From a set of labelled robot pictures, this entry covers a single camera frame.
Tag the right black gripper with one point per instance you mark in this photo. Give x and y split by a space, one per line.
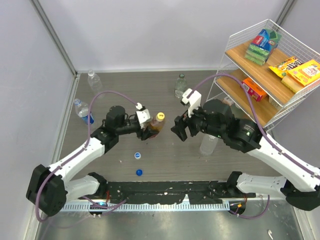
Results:
181 122

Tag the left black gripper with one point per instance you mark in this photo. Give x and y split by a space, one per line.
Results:
146 133

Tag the amber tea bottle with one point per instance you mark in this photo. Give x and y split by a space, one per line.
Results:
157 125

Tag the yellow bottle cap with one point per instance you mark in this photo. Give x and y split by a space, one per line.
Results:
160 116

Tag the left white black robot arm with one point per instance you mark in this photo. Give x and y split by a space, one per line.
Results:
50 188

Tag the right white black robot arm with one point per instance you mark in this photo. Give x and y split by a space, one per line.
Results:
299 182

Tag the blue white bottle cap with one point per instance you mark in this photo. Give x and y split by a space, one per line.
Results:
137 155

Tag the clear bottle blue cap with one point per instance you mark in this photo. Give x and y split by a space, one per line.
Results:
208 144

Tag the dark blue bottle cap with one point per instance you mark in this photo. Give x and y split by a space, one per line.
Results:
139 172

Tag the green cap glass bottle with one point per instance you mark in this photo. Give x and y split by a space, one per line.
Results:
180 86

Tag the blue label water bottle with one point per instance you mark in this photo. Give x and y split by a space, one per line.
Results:
82 111

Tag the clear empty plastic bottle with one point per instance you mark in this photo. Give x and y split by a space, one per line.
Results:
94 82

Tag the small white box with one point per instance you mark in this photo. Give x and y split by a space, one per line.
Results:
228 101

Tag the green grey cup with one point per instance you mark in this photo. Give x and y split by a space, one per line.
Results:
238 112

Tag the orange red box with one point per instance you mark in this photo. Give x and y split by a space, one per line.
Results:
253 89

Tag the yellow candy bag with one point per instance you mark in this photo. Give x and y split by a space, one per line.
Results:
282 68

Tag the green sponge pack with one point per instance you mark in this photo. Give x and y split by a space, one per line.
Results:
262 46

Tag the yellow sponge pack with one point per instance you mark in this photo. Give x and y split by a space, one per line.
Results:
301 76

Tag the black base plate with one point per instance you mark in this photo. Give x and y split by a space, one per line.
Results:
168 192

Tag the white slotted cable duct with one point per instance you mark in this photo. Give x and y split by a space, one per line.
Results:
185 206

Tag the white wire shelf rack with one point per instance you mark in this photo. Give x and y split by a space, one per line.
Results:
280 100

